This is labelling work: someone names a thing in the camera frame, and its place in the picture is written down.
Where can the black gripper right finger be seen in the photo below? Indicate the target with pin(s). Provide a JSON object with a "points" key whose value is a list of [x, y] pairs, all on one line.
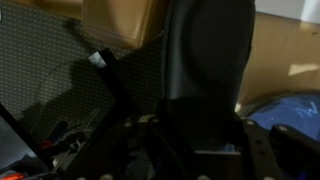
{"points": [[286, 156]]}

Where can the orange bar clamp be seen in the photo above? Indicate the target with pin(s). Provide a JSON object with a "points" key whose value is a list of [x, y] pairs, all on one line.
{"points": [[11, 176]]}

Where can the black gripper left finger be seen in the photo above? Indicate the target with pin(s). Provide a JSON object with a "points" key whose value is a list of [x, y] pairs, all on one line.
{"points": [[113, 146]]}

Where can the black red bar clamp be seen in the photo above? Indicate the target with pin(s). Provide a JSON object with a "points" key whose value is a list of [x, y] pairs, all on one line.
{"points": [[66, 138]]}

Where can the cardboard box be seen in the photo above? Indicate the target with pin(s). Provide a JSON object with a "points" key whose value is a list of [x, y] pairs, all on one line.
{"points": [[283, 50]]}

